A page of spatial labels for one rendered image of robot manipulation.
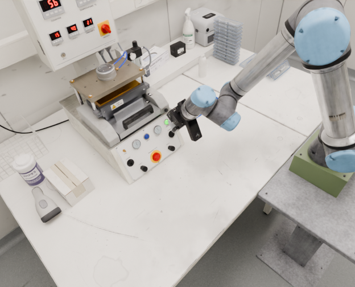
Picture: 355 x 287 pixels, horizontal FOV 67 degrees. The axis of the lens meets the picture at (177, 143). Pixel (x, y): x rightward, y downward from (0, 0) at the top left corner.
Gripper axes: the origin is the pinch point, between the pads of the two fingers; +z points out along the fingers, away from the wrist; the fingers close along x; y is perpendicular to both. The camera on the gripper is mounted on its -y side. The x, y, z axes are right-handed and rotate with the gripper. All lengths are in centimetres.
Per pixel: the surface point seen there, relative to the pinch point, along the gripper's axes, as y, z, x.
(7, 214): 22, 94, 85
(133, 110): 17.9, 1.0, 10.3
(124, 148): 6.1, 2.6, 23.2
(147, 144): 2.3, 4.9, 13.2
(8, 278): -12, 101, 105
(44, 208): 4, 12, 61
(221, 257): -78, 54, -1
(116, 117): 18.5, -0.1, 18.9
